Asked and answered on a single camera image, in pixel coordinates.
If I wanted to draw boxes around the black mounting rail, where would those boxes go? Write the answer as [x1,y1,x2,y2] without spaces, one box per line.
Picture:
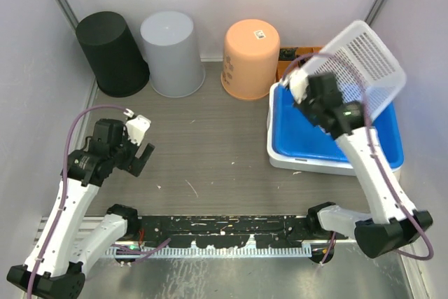
[118,215,331,249]

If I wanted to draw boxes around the grey bucket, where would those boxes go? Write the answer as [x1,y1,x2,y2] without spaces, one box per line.
[140,11,205,98]

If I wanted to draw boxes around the blue perforated basket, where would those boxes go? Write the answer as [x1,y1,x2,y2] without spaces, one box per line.
[281,20,406,120]

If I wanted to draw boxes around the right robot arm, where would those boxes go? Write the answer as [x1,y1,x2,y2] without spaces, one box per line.
[286,70,434,260]

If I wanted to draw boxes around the white cable duct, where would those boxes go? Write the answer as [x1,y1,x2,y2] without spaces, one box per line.
[101,245,312,258]

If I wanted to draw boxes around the white plastic tub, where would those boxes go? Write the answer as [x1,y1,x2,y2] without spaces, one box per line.
[266,81,403,176]

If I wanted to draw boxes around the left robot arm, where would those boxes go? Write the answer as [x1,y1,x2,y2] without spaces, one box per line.
[6,115,154,298]

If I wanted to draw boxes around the black bucket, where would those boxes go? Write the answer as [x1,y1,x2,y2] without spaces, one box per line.
[76,11,150,97]

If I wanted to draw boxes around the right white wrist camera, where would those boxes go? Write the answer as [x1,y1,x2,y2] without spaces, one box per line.
[283,69,309,104]

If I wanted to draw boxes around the orange compartment organizer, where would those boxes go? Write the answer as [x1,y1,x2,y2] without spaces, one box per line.
[276,46,322,82]

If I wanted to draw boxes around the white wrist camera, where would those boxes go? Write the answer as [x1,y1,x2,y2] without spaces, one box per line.
[283,69,309,104]
[123,109,151,146]

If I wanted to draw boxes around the dark rolled item far left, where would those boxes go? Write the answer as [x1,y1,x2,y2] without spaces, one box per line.
[279,48,297,61]

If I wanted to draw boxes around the orange bucket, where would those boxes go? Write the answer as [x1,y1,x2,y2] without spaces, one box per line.
[220,19,280,101]

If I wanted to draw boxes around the blue plastic tub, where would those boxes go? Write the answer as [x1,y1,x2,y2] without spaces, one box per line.
[272,83,404,169]

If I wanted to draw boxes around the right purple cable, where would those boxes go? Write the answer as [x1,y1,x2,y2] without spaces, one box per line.
[281,53,435,265]

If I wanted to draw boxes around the purple cable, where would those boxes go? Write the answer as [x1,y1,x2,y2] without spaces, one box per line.
[281,53,435,265]
[27,104,172,298]

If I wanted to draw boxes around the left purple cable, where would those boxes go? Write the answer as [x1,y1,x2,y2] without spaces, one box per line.
[27,104,172,298]

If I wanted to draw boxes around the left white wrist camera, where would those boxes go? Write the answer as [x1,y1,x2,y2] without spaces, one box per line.
[123,109,151,146]

